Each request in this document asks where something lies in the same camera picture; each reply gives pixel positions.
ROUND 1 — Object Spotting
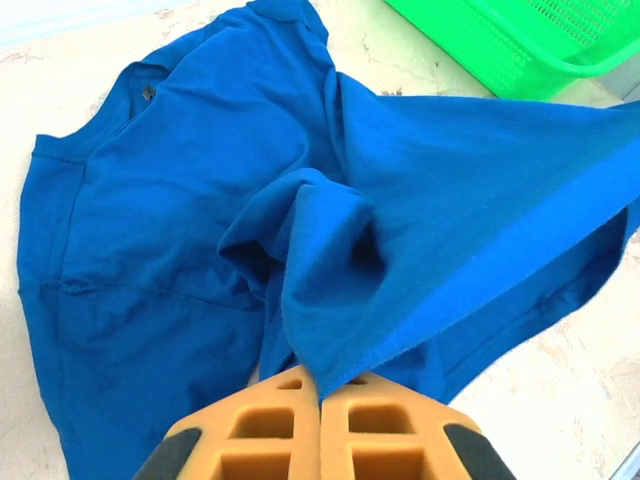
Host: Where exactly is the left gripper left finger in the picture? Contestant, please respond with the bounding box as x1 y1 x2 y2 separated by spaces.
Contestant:
132 363 321 480

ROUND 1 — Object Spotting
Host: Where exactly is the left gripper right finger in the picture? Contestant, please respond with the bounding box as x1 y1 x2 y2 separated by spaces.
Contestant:
320 372 519 480

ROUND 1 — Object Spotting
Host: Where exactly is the blue t-shirt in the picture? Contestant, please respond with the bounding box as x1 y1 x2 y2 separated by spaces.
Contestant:
14 0 640 480

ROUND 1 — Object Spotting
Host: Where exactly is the green plastic basket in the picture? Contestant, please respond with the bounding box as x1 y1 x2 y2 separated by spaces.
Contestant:
384 0 640 101

